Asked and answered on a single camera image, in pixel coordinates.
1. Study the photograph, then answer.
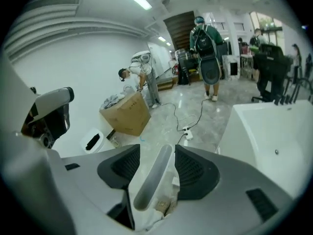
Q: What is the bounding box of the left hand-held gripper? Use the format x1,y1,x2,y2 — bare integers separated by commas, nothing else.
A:
0,55,75,149

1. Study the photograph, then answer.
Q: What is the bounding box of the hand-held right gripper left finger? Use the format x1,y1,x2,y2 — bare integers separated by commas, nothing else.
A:
47,144,142,235

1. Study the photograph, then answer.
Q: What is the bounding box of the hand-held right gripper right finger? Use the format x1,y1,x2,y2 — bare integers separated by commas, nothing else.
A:
156,144,293,235

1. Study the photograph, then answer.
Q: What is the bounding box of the white lidded bin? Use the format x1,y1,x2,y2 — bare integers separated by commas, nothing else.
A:
79,128,115,154

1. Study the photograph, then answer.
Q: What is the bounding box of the brown cardboard box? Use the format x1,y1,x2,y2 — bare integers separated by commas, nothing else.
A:
99,92,152,137

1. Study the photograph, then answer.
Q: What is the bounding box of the white bathtub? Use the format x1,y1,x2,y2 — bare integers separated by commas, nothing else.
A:
219,99,312,198

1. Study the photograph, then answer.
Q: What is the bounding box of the white power strip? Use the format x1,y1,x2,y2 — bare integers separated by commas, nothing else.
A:
182,125,194,141

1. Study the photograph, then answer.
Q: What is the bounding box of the brown wooden platform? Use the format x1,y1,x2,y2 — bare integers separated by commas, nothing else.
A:
156,78,179,92

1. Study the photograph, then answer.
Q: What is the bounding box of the white leaning panel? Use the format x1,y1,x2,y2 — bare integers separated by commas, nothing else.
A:
147,42,172,76

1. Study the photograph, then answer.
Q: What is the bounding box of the black storage rack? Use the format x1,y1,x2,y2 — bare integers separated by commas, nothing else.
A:
176,48,197,86

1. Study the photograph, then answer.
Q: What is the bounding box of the white cabinet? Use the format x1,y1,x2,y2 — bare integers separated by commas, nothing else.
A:
221,54,240,80

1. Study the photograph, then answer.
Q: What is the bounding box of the brown wooden staircase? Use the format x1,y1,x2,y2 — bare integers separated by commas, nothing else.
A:
163,10,196,51

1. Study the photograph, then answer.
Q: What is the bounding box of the black office chair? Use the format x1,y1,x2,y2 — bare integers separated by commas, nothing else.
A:
251,44,293,103

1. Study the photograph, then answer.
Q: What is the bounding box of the black cable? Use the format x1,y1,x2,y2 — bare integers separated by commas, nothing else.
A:
158,102,184,132
187,98,204,129

